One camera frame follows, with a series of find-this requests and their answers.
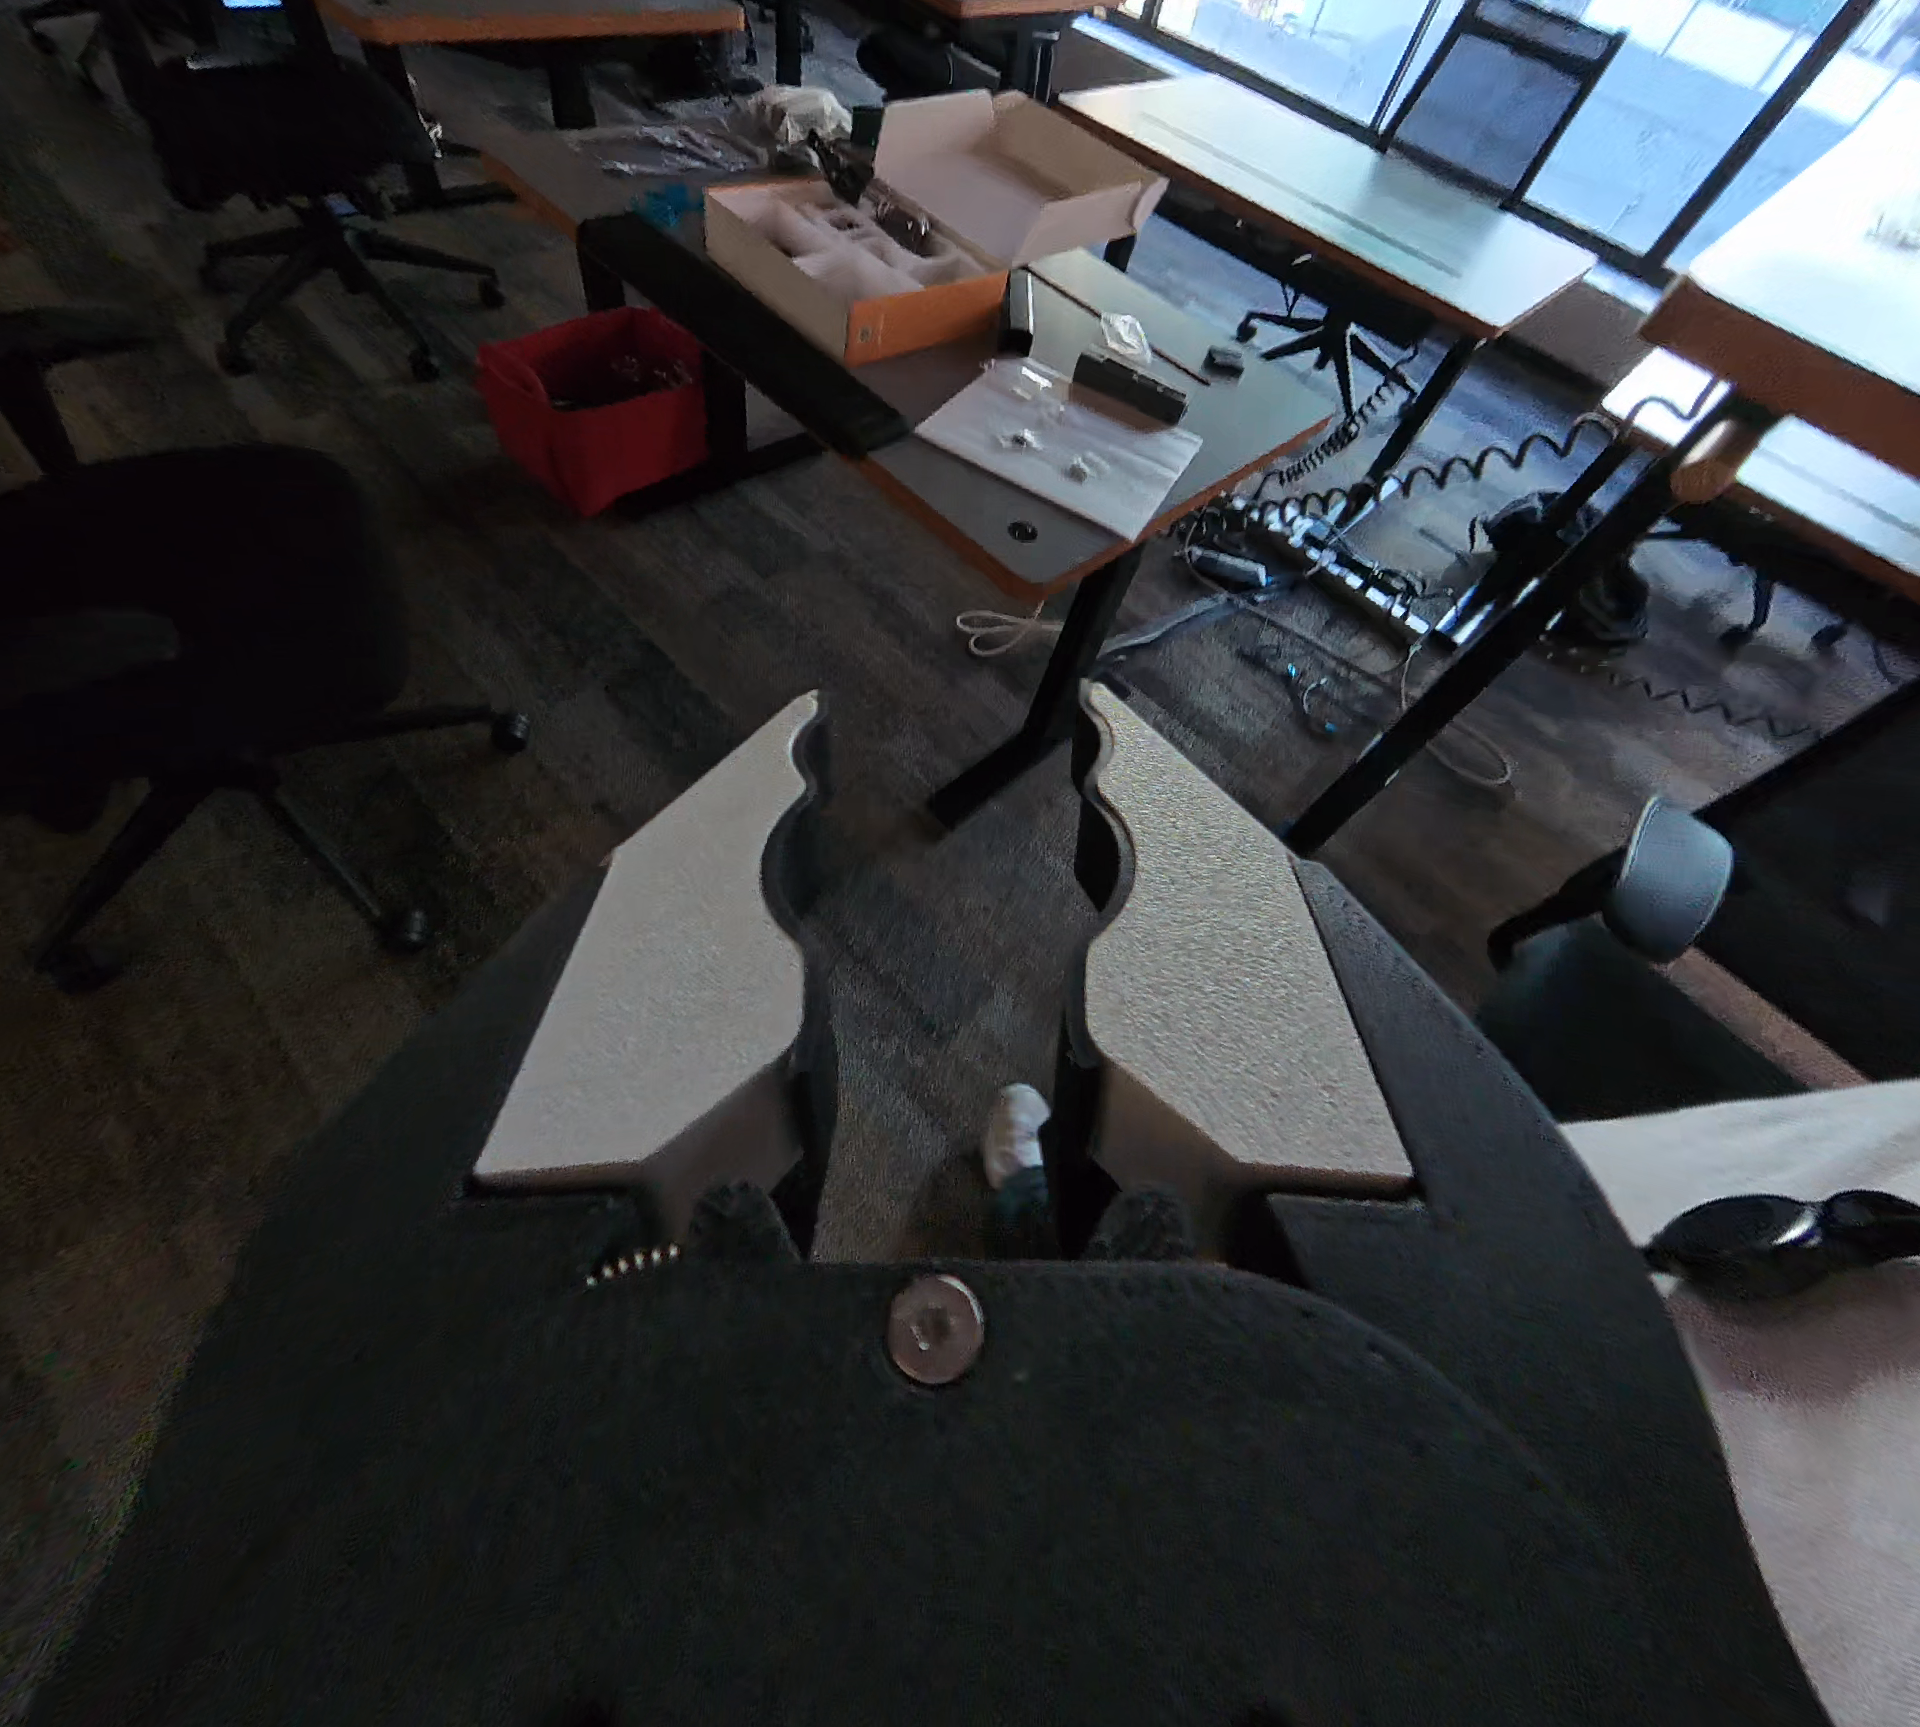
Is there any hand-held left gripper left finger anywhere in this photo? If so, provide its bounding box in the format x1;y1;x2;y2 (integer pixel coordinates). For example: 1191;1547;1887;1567
472;689;840;1261

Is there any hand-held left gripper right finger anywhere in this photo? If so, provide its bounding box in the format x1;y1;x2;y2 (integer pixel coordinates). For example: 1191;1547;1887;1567
1047;681;1417;1261

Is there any white cardboard box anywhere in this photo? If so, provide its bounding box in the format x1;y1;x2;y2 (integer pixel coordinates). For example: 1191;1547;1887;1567
703;90;1173;368

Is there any white power strip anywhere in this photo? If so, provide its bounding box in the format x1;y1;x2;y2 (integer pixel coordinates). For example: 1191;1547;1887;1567
1266;512;1442;641

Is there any white foam sheet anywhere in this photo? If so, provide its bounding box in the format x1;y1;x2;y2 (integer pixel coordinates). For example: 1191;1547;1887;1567
915;354;1206;544

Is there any black duffel bag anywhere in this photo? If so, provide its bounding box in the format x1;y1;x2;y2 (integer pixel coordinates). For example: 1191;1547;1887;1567
1476;490;1653;645

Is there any red plastic bin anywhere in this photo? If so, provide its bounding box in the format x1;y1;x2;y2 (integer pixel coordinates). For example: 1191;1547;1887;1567
474;306;710;518

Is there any small black box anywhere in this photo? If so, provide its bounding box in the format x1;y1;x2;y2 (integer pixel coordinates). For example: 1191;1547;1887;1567
1072;352;1191;424

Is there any dark office chair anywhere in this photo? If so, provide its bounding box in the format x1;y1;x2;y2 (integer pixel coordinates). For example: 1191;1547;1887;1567
0;444;530;993

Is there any person's white t-shirt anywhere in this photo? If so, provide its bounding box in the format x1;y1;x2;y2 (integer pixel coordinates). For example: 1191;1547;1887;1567
1560;1081;1920;1727

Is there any black mesh office chair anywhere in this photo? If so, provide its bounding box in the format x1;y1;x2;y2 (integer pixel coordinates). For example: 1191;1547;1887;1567
1236;0;1631;424

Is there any black coiled cable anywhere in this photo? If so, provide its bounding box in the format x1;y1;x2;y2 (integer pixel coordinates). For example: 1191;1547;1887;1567
1243;404;1653;536

